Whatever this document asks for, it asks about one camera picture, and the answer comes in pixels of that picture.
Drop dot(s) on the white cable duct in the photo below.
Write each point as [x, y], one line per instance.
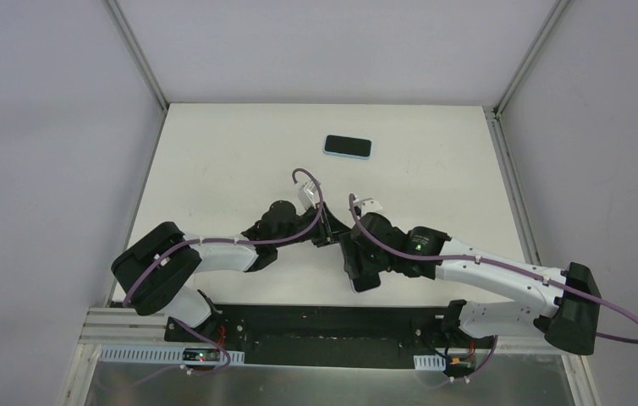
[159, 355]
[431, 362]

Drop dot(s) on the right white cable duct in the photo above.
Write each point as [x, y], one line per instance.
[431, 362]

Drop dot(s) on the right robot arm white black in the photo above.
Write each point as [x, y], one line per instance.
[547, 302]

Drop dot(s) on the right aluminium frame rail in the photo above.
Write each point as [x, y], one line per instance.
[513, 187]

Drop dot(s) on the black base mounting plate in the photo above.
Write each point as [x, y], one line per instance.
[330, 336]

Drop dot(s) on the black phone light blue case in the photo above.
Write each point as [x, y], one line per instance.
[338, 145]

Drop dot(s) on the aluminium frame rail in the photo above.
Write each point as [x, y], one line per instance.
[513, 187]
[122, 326]

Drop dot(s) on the left controller board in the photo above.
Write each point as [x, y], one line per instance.
[201, 356]

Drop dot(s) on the right controller board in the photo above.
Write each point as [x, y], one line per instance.
[460, 364]

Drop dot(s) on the black phone purple frame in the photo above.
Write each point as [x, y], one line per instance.
[364, 284]

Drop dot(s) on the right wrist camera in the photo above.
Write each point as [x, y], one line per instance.
[365, 206]

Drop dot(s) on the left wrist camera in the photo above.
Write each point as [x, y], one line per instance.
[308, 195]

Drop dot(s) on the controller board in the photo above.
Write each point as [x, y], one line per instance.
[460, 364]
[201, 356]

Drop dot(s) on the left white cable duct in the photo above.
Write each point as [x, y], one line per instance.
[159, 355]

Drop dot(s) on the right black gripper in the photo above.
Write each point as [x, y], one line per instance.
[361, 274]

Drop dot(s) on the left aluminium frame rail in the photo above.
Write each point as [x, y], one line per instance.
[122, 326]

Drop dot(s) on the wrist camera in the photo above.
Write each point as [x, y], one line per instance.
[308, 195]
[365, 206]

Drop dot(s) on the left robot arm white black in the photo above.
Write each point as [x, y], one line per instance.
[153, 272]

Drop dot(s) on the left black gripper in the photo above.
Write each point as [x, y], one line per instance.
[322, 231]

